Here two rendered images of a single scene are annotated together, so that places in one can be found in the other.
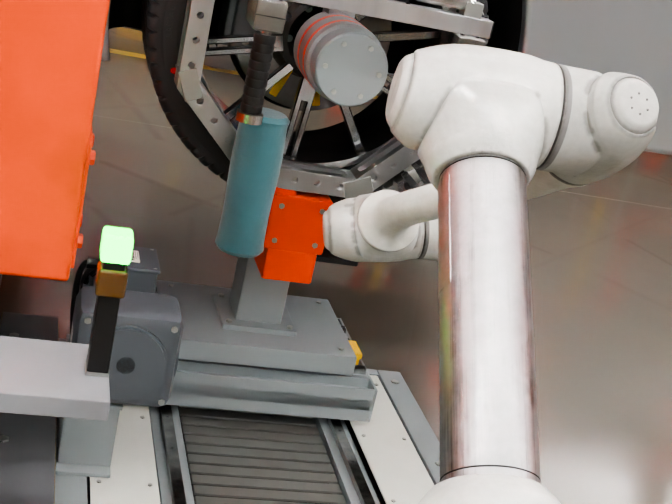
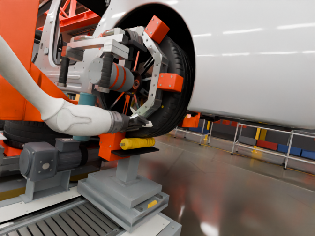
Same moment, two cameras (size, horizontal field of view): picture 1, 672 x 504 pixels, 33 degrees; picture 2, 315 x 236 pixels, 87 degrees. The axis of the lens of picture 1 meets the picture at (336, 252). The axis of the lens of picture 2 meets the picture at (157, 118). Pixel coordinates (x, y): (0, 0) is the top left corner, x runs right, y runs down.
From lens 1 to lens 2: 1.91 m
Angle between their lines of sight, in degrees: 53
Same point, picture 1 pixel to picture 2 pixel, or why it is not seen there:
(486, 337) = not seen: outside the picture
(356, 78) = (95, 73)
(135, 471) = (34, 206)
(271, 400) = (103, 206)
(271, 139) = (81, 99)
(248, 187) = not seen: hidden behind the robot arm
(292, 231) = (105, 140)
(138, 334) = (26, 151)
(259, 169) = not seen: hidden behind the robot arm
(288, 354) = (112, 190)
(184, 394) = (85, 193)
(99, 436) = (30, 188)
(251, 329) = (114, 180)
